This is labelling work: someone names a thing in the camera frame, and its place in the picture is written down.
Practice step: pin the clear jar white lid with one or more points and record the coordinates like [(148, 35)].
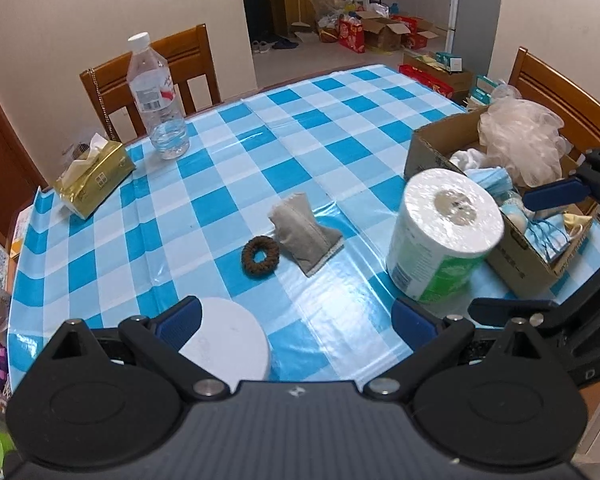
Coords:
[(230, 343)]

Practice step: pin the yellow scrunchie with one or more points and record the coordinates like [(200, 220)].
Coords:
[(575, 224)]

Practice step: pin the gold tissue pack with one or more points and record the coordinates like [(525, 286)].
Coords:
[(96, 169)]

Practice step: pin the brown wooden door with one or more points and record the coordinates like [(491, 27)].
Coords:
[(19, 178)]

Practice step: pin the packaged blue face masks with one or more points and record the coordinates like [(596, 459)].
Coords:
[(548, 237)]

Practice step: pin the grey refrigerator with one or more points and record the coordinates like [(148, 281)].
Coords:
[(471, 33)]

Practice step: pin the white cloth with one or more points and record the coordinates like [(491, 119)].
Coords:
[(469, 159)]

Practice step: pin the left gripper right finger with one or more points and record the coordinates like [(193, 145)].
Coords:
[(437, 344)]

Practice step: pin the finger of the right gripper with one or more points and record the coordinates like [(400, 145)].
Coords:
[(498, 312), (556, 194)]

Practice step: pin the blue face mask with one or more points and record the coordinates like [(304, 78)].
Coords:
[(495, 180)]

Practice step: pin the clear water bottle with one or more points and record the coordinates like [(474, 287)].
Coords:
[(151, 84)]

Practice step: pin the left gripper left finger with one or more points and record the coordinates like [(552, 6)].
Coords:
[(156, 344)]

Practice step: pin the cardboard box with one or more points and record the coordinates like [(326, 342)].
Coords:
[(514, 260)]

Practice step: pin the blue checkered tablecloth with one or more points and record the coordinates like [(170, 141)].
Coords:
[(177, 227)]

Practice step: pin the green toilet paper roll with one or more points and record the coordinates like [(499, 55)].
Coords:
[(446, 226)]

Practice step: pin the pink mesh bath pouf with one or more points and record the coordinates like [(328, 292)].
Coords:
[(524, 138)]

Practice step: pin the brown scrunchie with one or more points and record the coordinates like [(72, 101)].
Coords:
[(260, 256)]

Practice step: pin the blue round doll toy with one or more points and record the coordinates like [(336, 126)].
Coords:
[(516, 212)]

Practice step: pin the red carton on floor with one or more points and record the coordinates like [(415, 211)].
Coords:
[(351, 34)]

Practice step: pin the wooden chair by box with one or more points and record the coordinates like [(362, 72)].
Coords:
[(538, 82)]

